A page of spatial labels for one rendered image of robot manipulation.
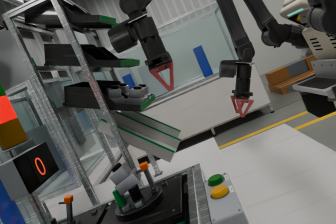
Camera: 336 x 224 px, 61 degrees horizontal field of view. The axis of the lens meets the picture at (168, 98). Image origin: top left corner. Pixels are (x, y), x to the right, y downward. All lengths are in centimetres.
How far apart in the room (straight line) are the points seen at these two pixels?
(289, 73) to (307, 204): 562
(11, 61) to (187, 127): 320
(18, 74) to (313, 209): 179
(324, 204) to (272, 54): 893
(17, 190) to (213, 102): 419
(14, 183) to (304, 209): 62
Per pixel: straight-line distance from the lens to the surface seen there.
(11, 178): 61
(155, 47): 76
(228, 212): 64
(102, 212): 93
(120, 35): 79
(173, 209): 72
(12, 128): 63
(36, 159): 64
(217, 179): 77
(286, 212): 77
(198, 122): 468
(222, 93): 465
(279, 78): 626
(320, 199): 79
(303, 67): 642
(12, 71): 208
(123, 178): 79
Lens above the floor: 127
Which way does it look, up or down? 5 degrees down
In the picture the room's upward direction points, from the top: 24 degrees counter-clockwise
